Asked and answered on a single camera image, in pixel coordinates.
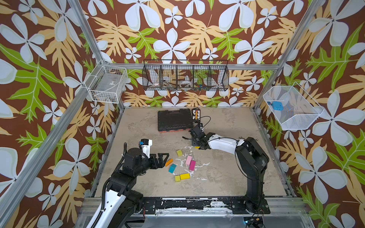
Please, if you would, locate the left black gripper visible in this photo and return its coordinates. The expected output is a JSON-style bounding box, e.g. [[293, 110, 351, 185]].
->
[[133, 151, 169, 177]]

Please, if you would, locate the magenta block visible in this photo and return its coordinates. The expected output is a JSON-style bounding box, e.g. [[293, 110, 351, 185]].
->
[[189, 160, 196, 171]]

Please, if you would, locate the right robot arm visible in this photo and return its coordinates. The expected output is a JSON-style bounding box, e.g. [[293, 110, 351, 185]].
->
[[189, 125, 270, 213]]

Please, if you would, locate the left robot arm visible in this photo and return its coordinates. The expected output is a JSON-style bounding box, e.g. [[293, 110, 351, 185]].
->
[[87, 139, 169, 228]]

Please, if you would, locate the orange bar block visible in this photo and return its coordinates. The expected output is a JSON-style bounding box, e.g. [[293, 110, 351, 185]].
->
[[165, 159, 173, 167]]

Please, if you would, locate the teal block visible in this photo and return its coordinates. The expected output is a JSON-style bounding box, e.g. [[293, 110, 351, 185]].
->
[[168, 164, 177, 174]]

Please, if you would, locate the lime cube block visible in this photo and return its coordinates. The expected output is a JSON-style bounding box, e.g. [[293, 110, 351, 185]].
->
[[176, 150, 183, 157]]

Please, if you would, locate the light pink block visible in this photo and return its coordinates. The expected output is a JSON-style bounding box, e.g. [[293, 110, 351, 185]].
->
[[185, 155, 192, 165]]

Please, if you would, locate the yellow rectangular block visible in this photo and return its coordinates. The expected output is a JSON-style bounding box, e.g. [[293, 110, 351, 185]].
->
[[180, 173, 191, 180]]

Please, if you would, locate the small black bit holder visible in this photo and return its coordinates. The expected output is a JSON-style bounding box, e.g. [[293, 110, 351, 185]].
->
[[192, 108, 201, 124]]

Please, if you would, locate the black tool case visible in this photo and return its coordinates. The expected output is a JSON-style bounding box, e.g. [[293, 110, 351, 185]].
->
[[157, 108, 193, 132]]

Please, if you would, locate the blue object in basket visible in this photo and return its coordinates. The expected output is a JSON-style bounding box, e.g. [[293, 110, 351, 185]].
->
[[267, 101, 284, 111]]

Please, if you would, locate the white mesh basket right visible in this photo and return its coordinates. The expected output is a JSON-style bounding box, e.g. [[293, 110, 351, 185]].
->
[[263, 83, 325, 131]]

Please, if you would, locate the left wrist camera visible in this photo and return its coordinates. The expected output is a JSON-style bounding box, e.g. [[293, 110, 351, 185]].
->
[[139, 139, 153, 158]]

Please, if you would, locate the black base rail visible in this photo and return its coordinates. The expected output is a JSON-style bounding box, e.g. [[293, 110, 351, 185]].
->
[[142, 196, 271, 215]]

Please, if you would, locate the black wire basket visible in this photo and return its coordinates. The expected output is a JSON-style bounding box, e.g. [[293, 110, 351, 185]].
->
[[141, 59, 230, 91]]

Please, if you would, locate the white wire basket left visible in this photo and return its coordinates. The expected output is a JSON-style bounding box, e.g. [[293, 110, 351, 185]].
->
[[86, 65, 128, 104]]

